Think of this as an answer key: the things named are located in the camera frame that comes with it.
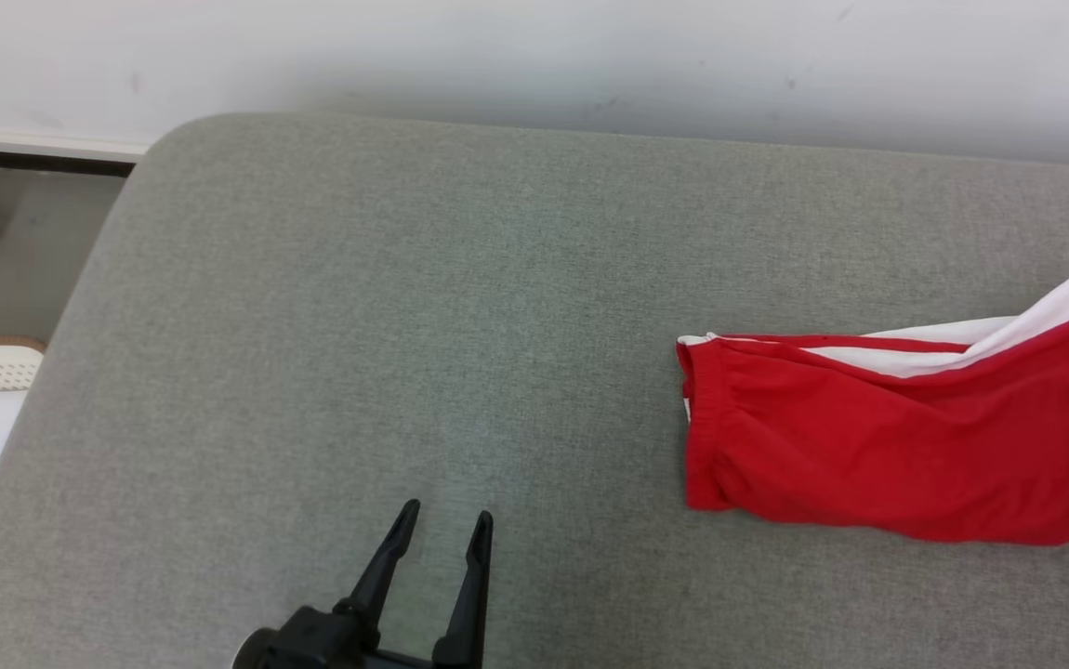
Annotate red shorts with white stripes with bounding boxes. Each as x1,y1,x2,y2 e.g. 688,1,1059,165
676,253,1069,547

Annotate grey fabric sofa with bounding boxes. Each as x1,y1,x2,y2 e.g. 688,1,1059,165
0,111,1069,669

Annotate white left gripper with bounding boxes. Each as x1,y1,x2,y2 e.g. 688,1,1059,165
348,499,495,669

